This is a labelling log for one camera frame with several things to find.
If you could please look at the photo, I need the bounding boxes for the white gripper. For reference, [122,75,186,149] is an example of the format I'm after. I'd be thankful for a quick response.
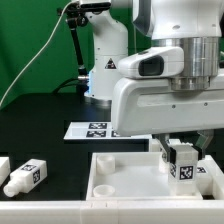
[111,75,224,164]

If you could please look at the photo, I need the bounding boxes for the white square tabletop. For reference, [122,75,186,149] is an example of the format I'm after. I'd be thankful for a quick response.
[86,152,202,201]

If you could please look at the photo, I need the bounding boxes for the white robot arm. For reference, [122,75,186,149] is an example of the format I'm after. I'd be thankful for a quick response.
[111,0,224,136]

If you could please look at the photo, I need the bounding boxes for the white U-shaped fixture wall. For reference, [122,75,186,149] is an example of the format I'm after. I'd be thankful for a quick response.
[0,156,224,224]

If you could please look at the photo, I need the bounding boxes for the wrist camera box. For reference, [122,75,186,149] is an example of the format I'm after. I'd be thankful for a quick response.
[118,46,184,79]

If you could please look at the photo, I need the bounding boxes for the white marker base plate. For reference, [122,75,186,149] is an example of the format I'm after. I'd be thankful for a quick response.
[64,122,151,140]

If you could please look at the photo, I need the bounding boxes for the black cables at base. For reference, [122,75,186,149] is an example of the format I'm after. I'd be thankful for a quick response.
[51,77,88,95]

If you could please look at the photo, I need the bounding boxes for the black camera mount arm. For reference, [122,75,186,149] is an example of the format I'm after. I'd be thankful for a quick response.
[57,3,88,80]

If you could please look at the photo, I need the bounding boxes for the white cable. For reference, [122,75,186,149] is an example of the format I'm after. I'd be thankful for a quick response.
[0,0,80,109]

